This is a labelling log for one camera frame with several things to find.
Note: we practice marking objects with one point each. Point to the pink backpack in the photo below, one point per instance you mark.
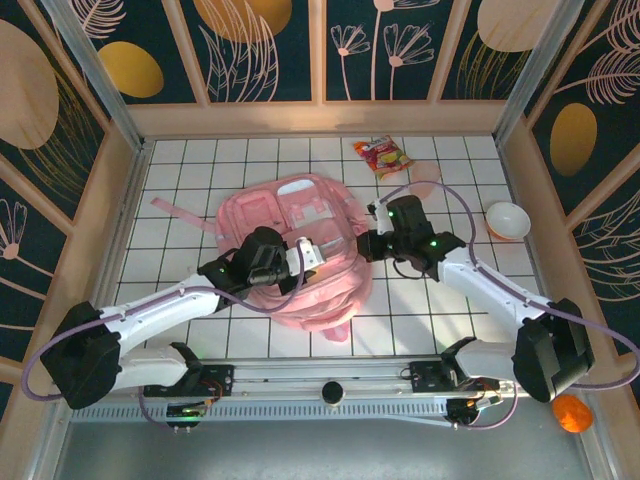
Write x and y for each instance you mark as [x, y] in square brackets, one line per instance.
[330, 295]

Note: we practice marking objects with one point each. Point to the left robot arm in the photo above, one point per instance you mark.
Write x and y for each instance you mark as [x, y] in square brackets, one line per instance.
[150, 310]

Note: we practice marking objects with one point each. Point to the pink plastic cup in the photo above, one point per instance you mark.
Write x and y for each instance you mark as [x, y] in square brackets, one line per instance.
[427, 172]

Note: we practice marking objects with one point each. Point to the colourful candy bag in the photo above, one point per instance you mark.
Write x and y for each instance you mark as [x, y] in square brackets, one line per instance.
[382, 157]

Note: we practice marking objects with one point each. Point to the white bowl with orange base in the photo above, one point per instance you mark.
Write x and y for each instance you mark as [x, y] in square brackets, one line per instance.
[507, 220]

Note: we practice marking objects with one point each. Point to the black round knob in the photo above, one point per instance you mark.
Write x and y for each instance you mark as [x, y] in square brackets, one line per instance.
[333, 392]

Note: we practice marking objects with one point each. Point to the left controller board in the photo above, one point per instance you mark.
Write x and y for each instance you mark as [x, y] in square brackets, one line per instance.
[186, 412]

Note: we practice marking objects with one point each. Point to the controller board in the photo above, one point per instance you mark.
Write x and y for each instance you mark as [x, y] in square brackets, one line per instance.
[467, 407]
[186, 412]

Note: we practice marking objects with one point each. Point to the right controller board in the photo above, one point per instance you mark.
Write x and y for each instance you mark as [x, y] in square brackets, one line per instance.
[467, 407]

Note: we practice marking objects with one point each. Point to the orange ball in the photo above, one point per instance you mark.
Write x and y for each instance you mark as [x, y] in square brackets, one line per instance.
[572, 415]

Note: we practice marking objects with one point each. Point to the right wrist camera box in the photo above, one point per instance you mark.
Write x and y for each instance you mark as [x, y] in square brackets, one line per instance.
[381, 216]

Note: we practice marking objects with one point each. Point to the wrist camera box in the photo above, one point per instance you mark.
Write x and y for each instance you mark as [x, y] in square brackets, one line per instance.
[381, 216]
[310, 256]

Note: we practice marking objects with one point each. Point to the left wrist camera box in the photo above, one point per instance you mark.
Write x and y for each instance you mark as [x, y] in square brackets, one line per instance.
[310, 256]

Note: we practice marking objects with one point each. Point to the aluminium rail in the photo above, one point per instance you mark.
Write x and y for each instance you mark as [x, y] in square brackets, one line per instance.
[300, 372]

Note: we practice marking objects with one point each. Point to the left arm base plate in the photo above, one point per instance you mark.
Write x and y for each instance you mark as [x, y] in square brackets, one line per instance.
[220, 378]

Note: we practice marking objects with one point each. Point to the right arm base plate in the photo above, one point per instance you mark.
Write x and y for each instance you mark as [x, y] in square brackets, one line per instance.
[425, 375]

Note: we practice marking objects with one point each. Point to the aluminium corner post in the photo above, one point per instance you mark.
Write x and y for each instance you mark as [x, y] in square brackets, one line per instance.
[535, 75]
[100, 85]

